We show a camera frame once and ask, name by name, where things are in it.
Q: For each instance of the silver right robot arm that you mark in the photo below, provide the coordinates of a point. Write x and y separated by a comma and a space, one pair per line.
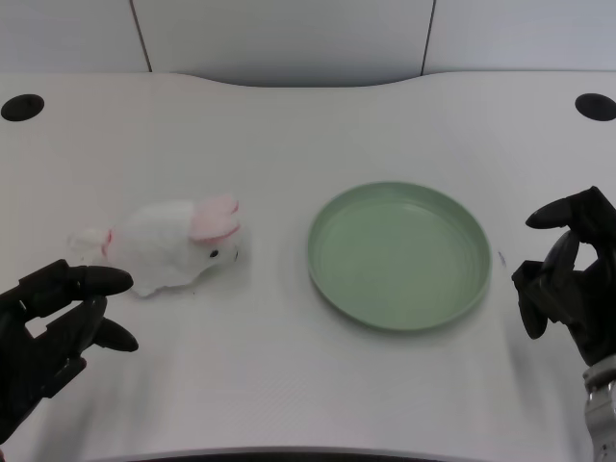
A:
601, 409

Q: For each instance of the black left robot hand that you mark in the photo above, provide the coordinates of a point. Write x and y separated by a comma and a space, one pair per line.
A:
43, 332

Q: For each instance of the green round plate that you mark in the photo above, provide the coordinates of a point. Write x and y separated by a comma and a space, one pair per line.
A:
399, 255

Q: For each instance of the white plush rabbit doll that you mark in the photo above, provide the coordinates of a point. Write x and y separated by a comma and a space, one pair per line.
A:
173, 248

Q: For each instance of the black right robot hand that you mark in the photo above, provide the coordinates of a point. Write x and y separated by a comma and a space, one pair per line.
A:
572, 293

